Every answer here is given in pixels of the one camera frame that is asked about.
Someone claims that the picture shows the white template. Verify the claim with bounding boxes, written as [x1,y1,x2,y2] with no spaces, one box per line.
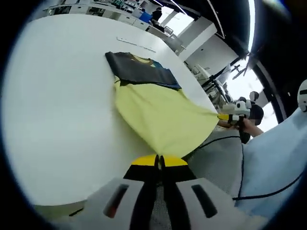
[116,35,157,53]

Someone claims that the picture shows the white square pillar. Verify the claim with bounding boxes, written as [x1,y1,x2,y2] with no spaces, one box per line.
[184,23,218,63]

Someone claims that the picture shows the black equipment stand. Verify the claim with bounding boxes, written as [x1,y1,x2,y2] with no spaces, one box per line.
[201,56,255,101]

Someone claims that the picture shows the yellow grey blue garment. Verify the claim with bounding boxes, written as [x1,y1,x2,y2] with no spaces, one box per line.
[105,51,220,159]

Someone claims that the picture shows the ceiling light strip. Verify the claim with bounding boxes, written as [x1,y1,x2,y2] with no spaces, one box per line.
[248,0,256,52]

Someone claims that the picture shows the person's right hand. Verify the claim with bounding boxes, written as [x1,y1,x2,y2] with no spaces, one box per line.
[241,119,254,132]

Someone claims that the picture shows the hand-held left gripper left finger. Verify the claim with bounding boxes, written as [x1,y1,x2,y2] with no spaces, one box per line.
[51,154,162,230]

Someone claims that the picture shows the person's grey trousers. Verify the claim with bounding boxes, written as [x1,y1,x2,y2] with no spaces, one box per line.
[182,136,244,201]

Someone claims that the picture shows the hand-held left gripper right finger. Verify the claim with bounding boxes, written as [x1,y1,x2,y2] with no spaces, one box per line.
[161,154,267,230]

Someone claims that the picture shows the white chest-worn device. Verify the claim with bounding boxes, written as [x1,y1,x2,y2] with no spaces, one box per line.
[296,79,307,113]

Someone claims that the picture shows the long white cabinet counter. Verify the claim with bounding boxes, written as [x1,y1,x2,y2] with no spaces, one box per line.
[43,0,173,36]

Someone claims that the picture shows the grey office chair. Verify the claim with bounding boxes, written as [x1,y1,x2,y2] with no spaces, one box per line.
[167,35,187,55]

